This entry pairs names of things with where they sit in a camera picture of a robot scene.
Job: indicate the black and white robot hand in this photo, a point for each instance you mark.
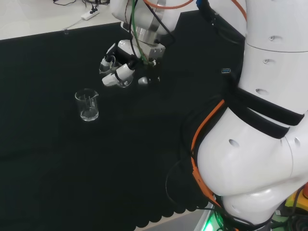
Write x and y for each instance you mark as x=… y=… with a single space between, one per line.
x=125 y=71

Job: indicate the small clear glass beaker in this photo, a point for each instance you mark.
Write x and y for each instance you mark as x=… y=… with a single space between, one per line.
x=125 y=83

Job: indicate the large clear glass beaker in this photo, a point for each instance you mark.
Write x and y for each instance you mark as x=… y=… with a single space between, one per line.
x=87 y=115

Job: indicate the white power strip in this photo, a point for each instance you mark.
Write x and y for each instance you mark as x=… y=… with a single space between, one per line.
x=89 y=15

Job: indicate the small clear cloth clip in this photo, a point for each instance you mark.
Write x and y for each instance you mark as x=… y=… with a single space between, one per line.
x=65 y=31

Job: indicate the black bench cloth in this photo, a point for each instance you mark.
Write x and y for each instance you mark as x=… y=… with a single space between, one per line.
x=72 y=156

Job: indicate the yellow stop button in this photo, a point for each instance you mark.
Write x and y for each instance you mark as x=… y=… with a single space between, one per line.
x=297 y=204

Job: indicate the wrist camera with silver lens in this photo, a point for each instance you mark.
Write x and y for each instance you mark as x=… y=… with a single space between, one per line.
x=143 y=81

